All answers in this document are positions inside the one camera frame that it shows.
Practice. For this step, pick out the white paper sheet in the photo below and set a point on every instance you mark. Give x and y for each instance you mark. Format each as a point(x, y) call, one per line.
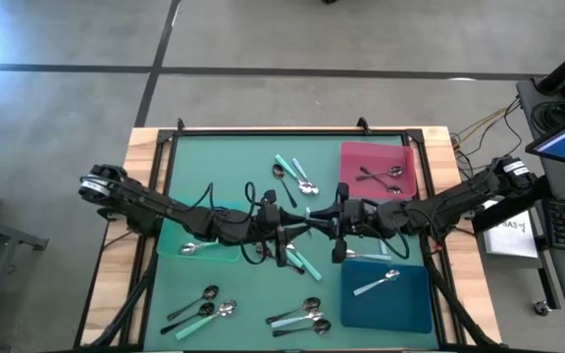
point(510, 235)

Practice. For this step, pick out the black metal rig frame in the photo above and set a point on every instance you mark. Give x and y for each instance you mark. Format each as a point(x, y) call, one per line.
point(287, 132)

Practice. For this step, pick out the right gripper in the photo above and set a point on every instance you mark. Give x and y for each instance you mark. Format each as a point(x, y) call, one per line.
point(358, 216)

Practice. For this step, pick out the translucent mint green bin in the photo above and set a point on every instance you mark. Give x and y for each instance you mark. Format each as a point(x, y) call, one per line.
point(174, 245)

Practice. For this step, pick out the cart caster wheel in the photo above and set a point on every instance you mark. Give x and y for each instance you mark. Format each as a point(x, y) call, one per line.
point(541, 309)

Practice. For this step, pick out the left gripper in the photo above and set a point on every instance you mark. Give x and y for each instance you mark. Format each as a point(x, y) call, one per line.
point(269, 218)

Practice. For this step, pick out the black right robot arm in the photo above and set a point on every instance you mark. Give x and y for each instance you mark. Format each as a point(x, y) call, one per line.
point(459, 196)

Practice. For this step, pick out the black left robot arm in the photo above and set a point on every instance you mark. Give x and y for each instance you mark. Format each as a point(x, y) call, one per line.
point(140, 201)

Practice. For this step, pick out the dark blue plastic bin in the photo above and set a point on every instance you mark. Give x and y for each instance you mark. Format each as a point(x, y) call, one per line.
point(390, 314)

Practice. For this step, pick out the pink plastic bin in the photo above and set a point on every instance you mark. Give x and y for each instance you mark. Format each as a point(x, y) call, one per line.
point(356, 157)

